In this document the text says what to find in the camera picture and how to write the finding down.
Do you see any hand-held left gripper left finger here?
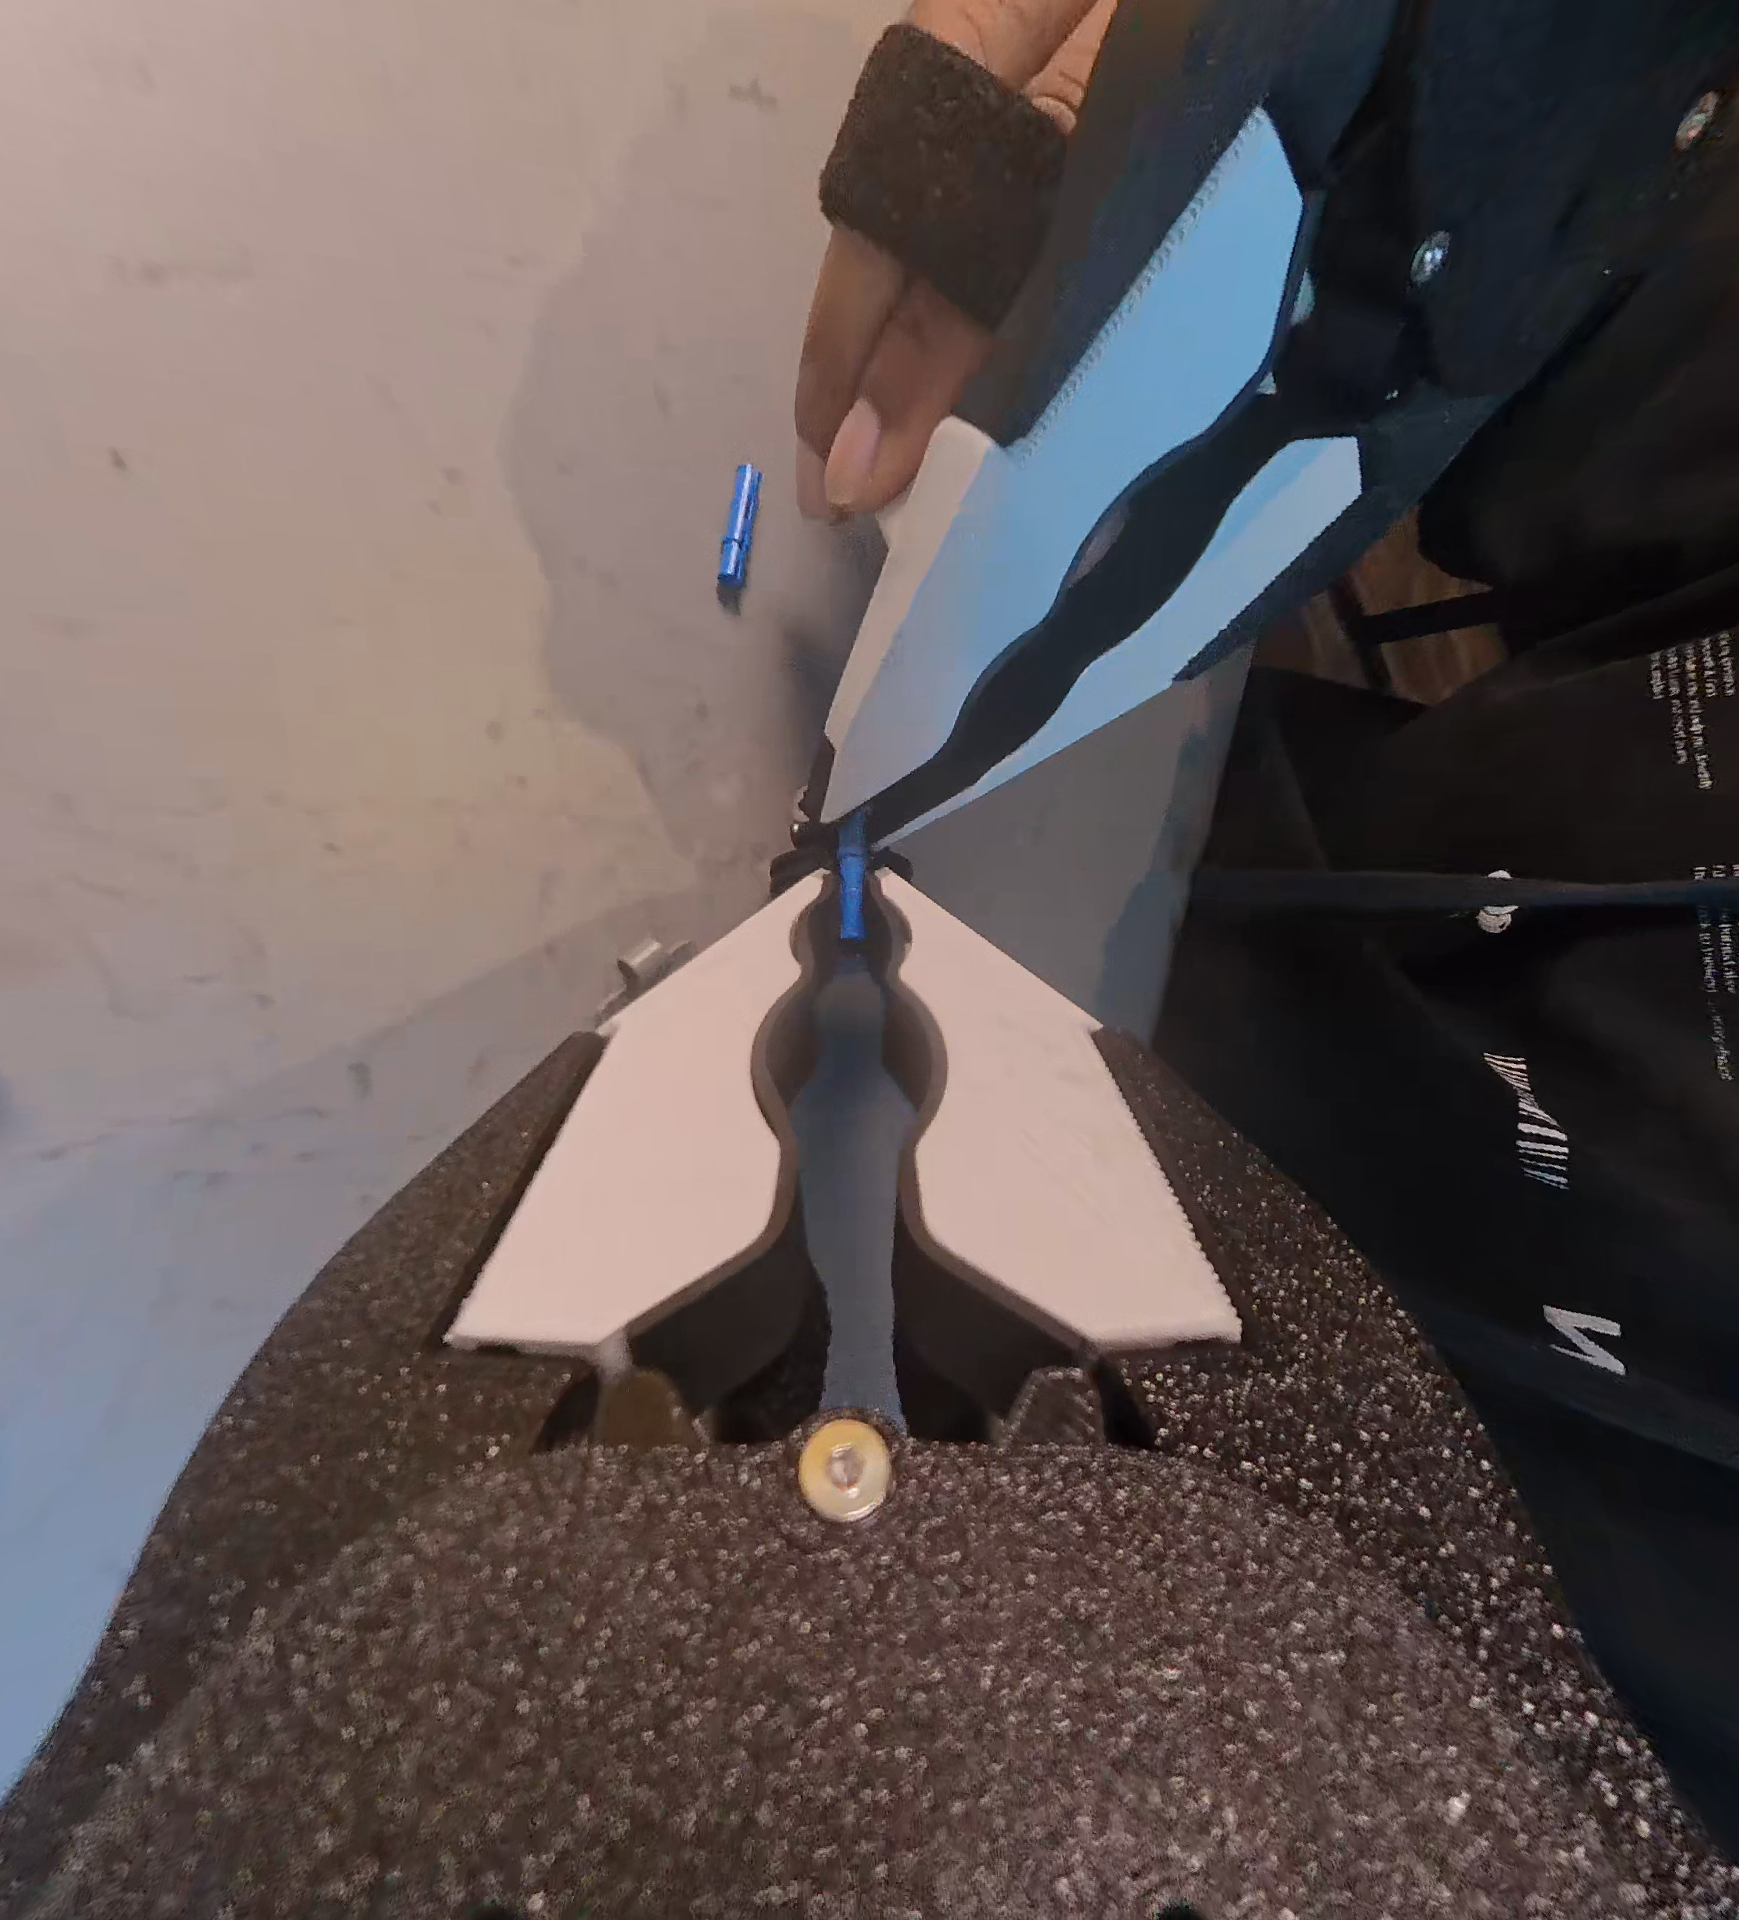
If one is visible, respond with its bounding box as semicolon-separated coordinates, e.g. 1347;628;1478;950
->
447;874;830;1441

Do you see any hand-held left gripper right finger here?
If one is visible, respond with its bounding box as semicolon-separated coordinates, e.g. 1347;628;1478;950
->
874;874;1242;1441

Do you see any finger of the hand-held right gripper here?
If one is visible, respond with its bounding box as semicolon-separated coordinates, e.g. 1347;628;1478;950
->
884;434;1373;841
821;104;1313;834

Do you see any black wheel brick assembly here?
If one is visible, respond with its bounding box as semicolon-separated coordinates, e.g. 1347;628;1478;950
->
768;742;915;893

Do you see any grey desk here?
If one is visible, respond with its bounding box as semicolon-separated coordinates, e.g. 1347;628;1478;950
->
0;0;1260;1848

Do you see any person's right hand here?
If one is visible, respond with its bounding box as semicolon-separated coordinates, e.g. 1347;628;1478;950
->
793;0;1118;524

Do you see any person's black hoodie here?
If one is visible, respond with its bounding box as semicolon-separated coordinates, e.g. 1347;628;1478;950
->
1154;91;1739;1920

